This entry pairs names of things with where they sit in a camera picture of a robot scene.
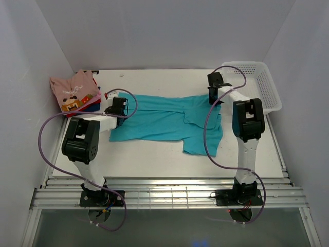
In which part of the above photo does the teal t-shirt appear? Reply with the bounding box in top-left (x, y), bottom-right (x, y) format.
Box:
top-left (109, 93), bottom-right (223, 157)

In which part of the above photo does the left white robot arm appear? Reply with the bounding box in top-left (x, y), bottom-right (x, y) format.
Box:
top-left (62, 96), bottom-right (128, 207)

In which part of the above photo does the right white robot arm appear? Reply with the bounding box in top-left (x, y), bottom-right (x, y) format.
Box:
top-left (207, 72), bottom-right (265, 207)

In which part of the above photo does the blue folded t-shirt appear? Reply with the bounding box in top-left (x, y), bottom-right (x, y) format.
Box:
top-left (73, 87), bottom-right (101, 112)

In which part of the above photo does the pink folded t-shirt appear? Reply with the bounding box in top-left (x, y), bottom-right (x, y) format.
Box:
top-left (80, 89), bottom-right (101, 107)

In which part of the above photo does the white plastic basket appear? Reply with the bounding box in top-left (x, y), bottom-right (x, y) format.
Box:
top-left (220, 61), bottom-right (282, 114)

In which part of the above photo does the beige folded t-shirt with print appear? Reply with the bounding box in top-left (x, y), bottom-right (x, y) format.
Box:
top-left (49, 69), bottom-right (98, 113)

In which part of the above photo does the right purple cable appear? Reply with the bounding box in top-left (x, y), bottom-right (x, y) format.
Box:
top-left (203, 66), bottom-right (266, 225)

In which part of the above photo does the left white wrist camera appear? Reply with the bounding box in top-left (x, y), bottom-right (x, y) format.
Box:
top-left (104, 91), bottom-right (118, 107)

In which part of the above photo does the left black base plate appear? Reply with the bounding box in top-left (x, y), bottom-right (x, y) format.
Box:
top-left (79, 191), bottom-right (123, 207)

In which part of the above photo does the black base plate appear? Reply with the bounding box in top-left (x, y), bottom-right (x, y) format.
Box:
top-left (79, 191), bottom-right (123, 207)
top-left (209, 189), bottom-right (263, 206)

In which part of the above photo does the aluminium rail frame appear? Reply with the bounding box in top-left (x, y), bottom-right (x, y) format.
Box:
top-left (22, 117), bottom-right (322, 246)

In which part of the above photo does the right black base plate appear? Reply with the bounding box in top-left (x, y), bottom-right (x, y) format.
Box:
top-left (209, 189), bottom-right (263, 206)

